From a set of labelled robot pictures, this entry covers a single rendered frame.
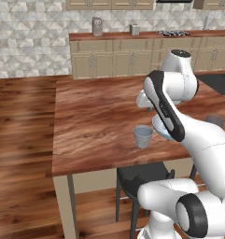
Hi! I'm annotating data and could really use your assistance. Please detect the grey coffee machine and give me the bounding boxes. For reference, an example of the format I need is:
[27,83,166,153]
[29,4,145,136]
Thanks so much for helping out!
[91,16,105,37]

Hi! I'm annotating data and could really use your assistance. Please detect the silver tap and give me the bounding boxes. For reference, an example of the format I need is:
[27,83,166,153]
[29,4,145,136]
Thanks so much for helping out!
[203,15,211,32]

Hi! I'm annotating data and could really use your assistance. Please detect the beige base cupboard run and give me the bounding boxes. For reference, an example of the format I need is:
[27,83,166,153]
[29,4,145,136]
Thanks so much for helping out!
[68,30,225,80]

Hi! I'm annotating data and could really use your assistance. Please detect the grey glass of water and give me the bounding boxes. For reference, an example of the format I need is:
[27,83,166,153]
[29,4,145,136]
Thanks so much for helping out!
[133,124,155,149]

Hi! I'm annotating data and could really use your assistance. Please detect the pale blue ice bowl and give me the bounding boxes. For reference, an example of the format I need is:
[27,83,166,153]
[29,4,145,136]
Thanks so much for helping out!
[151,114,176,142]

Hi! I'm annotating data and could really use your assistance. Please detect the black hob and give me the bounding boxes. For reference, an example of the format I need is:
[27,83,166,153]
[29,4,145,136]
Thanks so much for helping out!
[156,29,192,37]

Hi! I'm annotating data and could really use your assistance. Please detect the black extractor hood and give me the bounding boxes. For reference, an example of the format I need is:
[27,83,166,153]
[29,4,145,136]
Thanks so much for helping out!
[155,0,193,4]

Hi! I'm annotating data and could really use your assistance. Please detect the black flat panel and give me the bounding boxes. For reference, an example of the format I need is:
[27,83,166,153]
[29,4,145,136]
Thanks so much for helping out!
[196,72,225,96]

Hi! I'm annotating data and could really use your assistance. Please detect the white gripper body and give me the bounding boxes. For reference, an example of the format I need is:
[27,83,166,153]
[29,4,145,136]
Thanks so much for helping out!
[135,89,156,110]

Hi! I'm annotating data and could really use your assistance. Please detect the dark grey stool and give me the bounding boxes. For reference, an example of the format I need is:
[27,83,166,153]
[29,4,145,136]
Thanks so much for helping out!
[115,161,176,239]

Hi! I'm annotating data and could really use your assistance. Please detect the beige wall cupboard run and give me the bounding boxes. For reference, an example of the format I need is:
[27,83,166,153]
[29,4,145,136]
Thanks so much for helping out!
[64,0,156,11]

